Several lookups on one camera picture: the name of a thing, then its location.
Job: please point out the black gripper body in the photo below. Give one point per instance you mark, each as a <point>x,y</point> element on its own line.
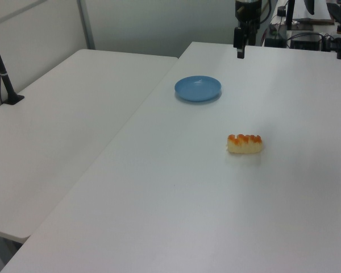
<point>247,11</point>

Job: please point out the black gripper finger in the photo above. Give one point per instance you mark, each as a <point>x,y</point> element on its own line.
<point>251,35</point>
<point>239,39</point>

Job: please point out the toy bread with orange glaze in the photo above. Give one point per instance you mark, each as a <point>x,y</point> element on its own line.
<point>244,144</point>

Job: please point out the blue round plate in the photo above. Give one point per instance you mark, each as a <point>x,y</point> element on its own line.
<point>198,88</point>

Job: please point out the small black device box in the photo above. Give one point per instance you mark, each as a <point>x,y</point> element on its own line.
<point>274,38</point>

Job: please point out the black upright pole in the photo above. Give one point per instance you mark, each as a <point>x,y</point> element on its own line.
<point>290,14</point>

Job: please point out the black electronics box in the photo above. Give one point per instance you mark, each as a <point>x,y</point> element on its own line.
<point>305,41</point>

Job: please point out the white side table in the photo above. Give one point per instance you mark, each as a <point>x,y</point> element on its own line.
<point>59,128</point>

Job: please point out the grey partition post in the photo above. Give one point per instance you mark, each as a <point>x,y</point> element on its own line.
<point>85,24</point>

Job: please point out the black camera stand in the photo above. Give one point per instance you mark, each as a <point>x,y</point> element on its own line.
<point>0,68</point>

